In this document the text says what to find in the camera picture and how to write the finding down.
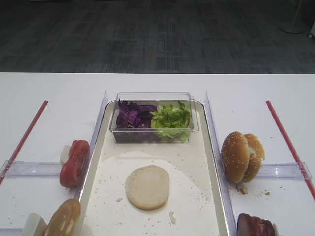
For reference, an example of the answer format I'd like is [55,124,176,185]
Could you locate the green lettuce pile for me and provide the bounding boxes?
[150,101,191,142]

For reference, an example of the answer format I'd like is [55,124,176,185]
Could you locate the white block behind tomato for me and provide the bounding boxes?
[60,145,70,165]

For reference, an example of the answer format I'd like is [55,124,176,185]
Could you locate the tomato slices stack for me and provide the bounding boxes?
[60,140,90,188]

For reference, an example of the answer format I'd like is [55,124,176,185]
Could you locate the dark red meat patties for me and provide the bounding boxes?
[237,213,275,236]

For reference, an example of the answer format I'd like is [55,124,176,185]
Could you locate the white block behind meat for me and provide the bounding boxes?
[273,223,279,236]

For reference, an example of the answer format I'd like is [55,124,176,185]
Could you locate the clear plastic salad container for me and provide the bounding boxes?
[109,92,199,143]

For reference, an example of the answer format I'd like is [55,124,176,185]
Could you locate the purple cabbage pieces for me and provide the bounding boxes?
[113,100,158,143]

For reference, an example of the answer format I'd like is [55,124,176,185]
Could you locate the bottom bun half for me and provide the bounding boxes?
[125,165,170,210]

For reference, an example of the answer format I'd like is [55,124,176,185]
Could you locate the metal serving tray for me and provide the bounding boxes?
[77,102,233,236]

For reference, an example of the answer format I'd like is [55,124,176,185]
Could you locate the sesame bun top front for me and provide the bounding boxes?
[221,131,250,183]

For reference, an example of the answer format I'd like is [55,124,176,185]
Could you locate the sesame bun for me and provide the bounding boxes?
[221,131,250,183]
[242,134,265,182]

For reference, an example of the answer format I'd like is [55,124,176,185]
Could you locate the sesame bun top rear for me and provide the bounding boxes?
[242,134,265,182]

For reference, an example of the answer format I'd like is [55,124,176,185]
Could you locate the right red strip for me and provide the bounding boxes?
[265,100,315,198]

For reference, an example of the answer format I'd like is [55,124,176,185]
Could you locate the red strip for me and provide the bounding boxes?
[265,100,315,198]
[0,100,48,183]

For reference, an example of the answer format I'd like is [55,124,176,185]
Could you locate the left red strip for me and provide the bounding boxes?
[0,100,48,183]

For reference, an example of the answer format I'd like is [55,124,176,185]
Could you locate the right long acrylic divider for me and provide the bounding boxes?
[204,93,238,236]

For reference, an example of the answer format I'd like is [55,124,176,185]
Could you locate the right upper acrylic crossbar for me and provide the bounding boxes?
[256,162,313,180]

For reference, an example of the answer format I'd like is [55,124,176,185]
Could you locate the acrylic crossbar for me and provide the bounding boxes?
[0,160,62,177]
[0,228,23,236]
[256,162,313,180]

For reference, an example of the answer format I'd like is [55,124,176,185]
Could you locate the toasted bun bottom standing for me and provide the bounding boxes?
[43,199,81,236]

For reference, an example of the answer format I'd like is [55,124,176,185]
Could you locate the left upper acrylic crossbar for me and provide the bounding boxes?
[0,160,62,177]

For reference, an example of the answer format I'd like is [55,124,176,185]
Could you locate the white block behind bun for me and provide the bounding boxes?
[22,213,47,236]

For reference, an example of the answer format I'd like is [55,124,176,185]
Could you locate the left lower acrylic crossbar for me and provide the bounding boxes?
[0,228,23,236]

